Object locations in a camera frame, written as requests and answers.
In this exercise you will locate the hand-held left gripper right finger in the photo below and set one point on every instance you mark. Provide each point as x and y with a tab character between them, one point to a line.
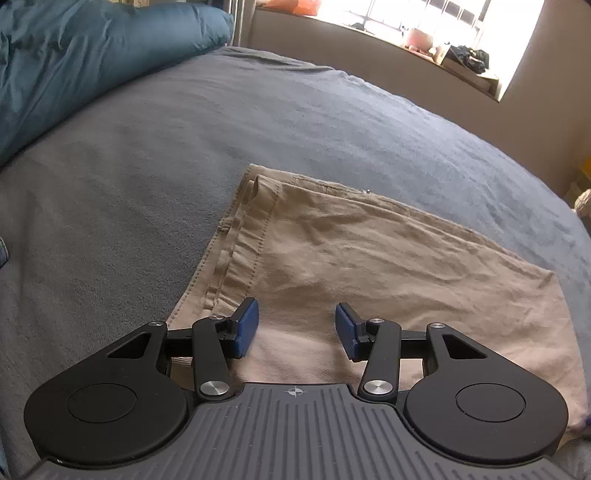
348	332

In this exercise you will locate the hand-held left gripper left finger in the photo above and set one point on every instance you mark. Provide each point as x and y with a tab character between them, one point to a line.
245	330

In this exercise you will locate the beige pants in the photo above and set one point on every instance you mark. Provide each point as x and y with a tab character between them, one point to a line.
369	263

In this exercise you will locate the cardboard box with dark clothes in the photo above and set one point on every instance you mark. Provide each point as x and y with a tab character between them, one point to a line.
468	64

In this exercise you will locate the blue jeans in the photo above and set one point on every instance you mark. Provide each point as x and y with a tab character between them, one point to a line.
3	251

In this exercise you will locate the white plush toy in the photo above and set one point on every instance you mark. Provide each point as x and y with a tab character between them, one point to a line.
582	201

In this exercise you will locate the pink pot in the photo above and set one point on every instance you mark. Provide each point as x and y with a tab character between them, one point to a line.
418	39

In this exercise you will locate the grey curtain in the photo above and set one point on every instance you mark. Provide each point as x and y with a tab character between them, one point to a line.
240	23

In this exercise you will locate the teal duvet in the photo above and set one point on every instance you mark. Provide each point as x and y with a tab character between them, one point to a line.
83	64

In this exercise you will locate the orange bag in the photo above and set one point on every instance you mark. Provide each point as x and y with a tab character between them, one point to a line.
291	7

